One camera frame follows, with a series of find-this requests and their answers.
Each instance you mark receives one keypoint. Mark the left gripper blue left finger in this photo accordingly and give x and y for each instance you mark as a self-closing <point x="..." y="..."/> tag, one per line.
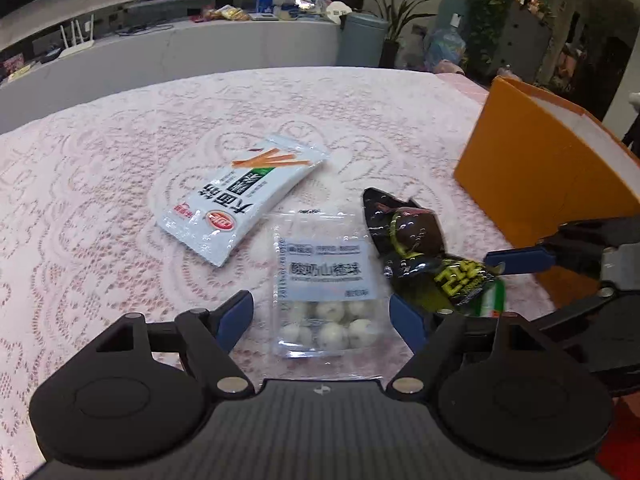
<point x="204" y="339"/>

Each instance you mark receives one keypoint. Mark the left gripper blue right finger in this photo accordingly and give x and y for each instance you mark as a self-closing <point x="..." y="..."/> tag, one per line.
<point x="440" y="342"/>

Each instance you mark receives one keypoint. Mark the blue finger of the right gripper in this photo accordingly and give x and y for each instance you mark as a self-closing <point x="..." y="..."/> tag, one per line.
<point x="576" y="328"/>
<point x="576" y="246"/>

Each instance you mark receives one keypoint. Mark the black green snack packet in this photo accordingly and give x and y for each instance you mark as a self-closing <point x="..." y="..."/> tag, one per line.
<point x="421" y="271"/>

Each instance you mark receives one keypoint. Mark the white spicy strip packet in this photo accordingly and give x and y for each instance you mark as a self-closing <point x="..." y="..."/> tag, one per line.
<point x="215" y="217"/>

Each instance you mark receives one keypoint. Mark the clear yogurt hawthorn ball pack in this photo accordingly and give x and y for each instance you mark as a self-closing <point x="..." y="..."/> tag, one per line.
<point x="329" y="297"/>

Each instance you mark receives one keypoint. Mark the orange cardboard box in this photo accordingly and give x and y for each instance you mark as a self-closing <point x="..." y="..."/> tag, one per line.
<point x="535" y="161"/>

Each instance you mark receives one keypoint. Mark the blue water jug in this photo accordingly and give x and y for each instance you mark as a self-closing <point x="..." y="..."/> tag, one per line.
<point x="445" y="48"/>

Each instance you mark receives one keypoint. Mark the green ivy plant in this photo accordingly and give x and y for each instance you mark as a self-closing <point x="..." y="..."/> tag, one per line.
<point x="484" y="24"/>

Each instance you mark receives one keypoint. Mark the grey TV console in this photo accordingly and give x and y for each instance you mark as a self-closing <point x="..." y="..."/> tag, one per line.
<point x="186" y="50"/>

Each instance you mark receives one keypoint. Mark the potted snake plant right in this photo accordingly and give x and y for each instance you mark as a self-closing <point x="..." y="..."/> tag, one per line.
<point x="397" y="14"/>

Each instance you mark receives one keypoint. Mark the grey trash bin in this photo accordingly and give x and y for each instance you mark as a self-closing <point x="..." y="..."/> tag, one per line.
<point x="362" y="40"/>

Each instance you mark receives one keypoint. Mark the white wifi router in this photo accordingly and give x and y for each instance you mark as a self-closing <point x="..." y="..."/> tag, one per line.
<point x="77" y="37"/>

